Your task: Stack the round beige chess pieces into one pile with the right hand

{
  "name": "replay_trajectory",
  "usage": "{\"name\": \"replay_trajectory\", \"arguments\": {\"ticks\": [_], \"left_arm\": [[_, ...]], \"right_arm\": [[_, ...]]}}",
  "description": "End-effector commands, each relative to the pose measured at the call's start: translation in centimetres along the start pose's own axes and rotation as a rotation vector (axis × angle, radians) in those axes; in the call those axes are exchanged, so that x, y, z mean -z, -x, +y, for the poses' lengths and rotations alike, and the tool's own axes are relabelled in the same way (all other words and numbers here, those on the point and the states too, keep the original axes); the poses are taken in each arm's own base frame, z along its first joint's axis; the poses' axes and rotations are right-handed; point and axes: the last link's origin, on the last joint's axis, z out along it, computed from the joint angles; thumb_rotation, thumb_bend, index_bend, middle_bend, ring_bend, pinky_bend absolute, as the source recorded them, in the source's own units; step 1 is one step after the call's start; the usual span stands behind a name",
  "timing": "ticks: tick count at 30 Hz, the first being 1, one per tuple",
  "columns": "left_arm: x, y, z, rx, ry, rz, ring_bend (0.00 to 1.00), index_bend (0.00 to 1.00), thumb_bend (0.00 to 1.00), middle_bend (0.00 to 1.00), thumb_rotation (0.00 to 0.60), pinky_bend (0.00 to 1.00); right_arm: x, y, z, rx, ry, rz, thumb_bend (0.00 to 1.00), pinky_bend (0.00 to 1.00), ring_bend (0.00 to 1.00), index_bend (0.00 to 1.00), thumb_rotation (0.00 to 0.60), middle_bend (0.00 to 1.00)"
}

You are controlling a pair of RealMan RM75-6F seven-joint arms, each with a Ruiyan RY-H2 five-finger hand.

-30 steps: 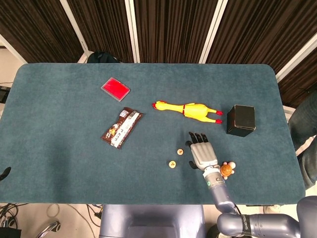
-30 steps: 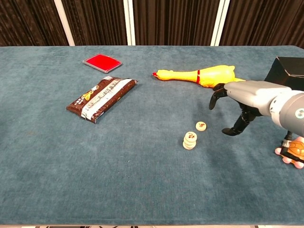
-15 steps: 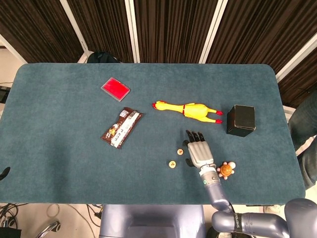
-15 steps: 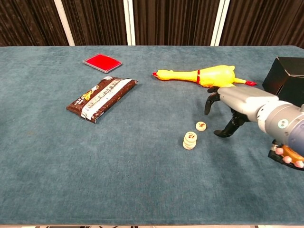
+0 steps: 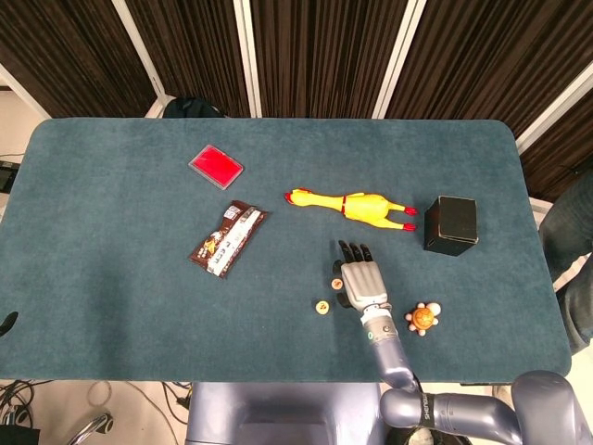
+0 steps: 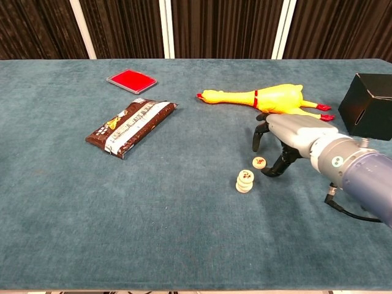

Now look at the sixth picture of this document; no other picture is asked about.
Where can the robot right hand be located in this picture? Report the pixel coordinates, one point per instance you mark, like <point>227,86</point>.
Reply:
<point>297,131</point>

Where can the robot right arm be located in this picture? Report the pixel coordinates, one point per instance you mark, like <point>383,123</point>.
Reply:
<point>367,177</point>

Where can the yellow rubber chicken toy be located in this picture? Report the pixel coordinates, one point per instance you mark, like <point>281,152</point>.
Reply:
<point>275,99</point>

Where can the black cardboard box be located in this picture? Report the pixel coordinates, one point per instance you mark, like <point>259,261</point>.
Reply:
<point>367,107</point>

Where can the dark brown pleated curtain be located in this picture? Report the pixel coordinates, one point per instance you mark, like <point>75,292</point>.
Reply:
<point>36,27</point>
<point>343,27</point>
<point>223,27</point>
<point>122,27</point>

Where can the brown snack packet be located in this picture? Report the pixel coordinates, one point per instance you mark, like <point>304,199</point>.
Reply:
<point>131,125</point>

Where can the red ink pad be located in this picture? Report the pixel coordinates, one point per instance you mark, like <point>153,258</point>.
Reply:
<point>131,80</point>

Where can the teal table cloth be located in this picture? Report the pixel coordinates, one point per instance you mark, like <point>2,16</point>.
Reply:
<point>92,214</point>

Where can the white partition frame post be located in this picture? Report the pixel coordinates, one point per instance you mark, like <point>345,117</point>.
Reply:
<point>283,30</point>
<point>167,30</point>
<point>83,30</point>

